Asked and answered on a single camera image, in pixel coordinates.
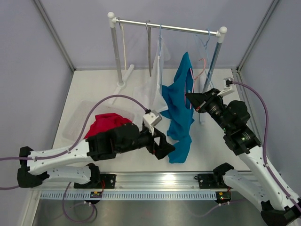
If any white t shirt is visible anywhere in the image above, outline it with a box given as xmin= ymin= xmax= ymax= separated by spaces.
xmin=133 ymin=40 xmax=170 ymax=113

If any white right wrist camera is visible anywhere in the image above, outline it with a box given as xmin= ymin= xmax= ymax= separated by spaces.
xmin=217 ymin=77 xmax=235 ymax=97

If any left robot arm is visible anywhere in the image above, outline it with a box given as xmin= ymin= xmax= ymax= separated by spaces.
xmin=17 ymin=123 xmax=175 ymax=188

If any red t shirt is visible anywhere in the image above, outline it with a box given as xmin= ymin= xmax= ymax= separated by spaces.
xmin=84 ymin=113 xmax=132 ymax=139

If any white slotted cable duct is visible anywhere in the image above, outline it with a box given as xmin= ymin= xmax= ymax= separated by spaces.
xmin=40 ymin=191 xmax=231 ymax=201

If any light blue red-shirt hanger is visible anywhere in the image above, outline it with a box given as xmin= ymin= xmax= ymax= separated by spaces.
xmin=193 ymin=34 xmax=214 ymax=88

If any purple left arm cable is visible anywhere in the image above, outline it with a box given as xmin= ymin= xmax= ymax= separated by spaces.
xmin=0 ymin=95 xmax=151 ymax=191

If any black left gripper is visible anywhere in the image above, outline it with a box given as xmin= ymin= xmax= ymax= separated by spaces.
xmin=117 ymin=124 xmax=174 ymax=159

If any aluminium rail frame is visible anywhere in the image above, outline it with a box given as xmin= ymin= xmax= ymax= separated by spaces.
xmin=30 ymin=171 xmax=266 ymax=192

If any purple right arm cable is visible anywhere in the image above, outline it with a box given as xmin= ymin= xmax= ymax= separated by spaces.
xmin=231 ymin=81 xmax=301 ymax=210

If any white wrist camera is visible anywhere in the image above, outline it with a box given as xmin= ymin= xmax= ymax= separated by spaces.
xmin=217 ymin=77 xmax=235 ymax=97
xmin=143 ymin=110 xmax=162 ymax=135

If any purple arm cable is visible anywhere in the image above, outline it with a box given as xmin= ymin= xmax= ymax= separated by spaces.
xmin=0 ymin=95 xmax=151 ymax=191
xmin=231 ymin=81 xmax=301 ymax=210

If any blue t shirt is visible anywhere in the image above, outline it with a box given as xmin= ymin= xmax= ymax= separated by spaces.
xmin=161 ymin=52 xmax=194 ymax=164

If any pink hanger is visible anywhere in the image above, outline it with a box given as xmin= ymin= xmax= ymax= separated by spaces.
xmin=185 ymin=58 xmax=207 ymax=111

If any light blue white-shirt hanger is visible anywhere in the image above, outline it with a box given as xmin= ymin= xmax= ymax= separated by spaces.
xmin=158 ymin=24 xmax=164 ymax=62

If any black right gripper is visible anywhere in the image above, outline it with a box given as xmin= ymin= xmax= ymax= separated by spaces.
xmin=186 ymin=88 xmax=231 ymax=133

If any white plastic laundry basket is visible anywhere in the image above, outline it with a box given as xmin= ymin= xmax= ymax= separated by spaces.
xmin=62 ymin=100 xmax=137 ymax=142

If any white metal clothes rack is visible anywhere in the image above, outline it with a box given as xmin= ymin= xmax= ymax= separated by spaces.
xmin=107 ymin=12 xmax=228 ymax=95

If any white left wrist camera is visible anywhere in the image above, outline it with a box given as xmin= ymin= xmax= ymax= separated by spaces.
xmin=143 ymin=110 xmax=162 ymax=135

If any grey empty hanger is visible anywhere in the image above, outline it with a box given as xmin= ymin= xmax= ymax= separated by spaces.
xmin=146 ymin=20 xmax=152 ymax=77

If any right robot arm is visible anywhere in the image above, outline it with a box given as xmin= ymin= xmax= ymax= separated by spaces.
xmin=186 ymin=89 xmax=301 ymax=226

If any cream empty hanger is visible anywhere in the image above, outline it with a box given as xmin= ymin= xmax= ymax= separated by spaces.
xmin=119 ymin=24 xmax=127 ymax=70

